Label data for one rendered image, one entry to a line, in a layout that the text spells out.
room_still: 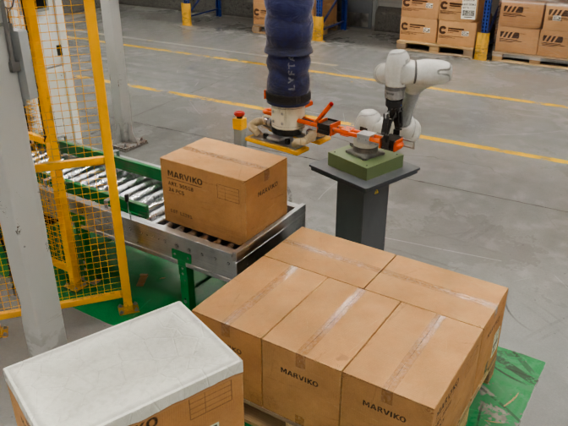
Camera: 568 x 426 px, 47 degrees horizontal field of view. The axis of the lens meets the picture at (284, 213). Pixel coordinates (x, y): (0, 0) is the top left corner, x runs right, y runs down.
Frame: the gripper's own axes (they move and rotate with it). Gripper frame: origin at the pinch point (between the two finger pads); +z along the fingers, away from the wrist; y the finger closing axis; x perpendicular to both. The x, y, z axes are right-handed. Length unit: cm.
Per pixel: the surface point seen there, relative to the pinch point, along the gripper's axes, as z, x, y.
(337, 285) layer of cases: 73, -12, 21
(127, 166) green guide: 68, -205, -4
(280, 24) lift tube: -47, -56, 12
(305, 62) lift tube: -29, -49, 1
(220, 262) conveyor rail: 76, -76, 38
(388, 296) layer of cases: 73, 13, 13
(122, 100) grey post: 81, -366, -125
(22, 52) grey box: -40, -124, 103
